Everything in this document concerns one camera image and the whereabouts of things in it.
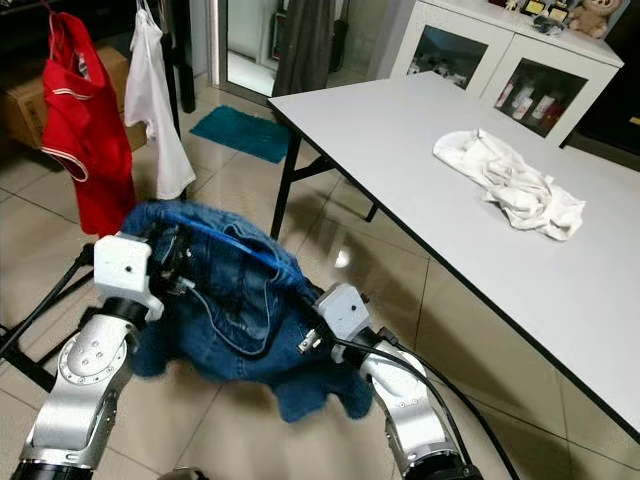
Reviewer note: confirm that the blue clothes hanger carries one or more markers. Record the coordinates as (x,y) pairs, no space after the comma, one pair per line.
(230,232)

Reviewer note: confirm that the blue denim shorts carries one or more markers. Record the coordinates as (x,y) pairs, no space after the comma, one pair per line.
(240,330)

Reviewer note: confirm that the white t-shirt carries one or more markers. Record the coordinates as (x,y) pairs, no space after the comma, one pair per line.
(510,185)

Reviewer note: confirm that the teal floor rug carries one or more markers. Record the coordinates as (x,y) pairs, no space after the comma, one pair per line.
(235,135)

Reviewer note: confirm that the white sleeveless top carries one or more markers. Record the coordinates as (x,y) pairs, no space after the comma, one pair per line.
(158,120)

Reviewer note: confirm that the red shirt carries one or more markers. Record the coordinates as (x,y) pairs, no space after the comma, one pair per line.
(85,130)

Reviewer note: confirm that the white folding table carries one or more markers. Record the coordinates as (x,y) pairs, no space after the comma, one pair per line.
(460,230)

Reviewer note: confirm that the grey robot leg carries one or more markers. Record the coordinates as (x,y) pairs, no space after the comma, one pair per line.
(185,474)

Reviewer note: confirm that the brown cardboard box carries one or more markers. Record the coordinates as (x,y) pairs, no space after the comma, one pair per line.
(25,105)

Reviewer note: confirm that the white framed glass door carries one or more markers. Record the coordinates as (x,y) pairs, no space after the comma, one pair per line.
(245,40)

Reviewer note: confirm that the grey brown curtain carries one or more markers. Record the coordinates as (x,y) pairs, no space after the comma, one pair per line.
(308,45)

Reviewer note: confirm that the white glass-door cabinet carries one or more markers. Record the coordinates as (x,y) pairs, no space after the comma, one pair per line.
(460,12)

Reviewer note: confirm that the black speaker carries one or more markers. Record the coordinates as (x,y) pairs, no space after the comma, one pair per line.
(610,110)

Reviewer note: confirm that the brown teddy bear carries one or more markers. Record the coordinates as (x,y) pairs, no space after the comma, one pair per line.
(590,20)

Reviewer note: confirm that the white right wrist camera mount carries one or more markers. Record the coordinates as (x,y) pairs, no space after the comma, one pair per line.
(345,310)

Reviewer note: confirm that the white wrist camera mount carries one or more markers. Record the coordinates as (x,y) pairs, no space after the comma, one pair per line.
(125,275)
(345,310)

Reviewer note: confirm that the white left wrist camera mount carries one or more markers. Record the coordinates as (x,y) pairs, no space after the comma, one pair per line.
(125,275)

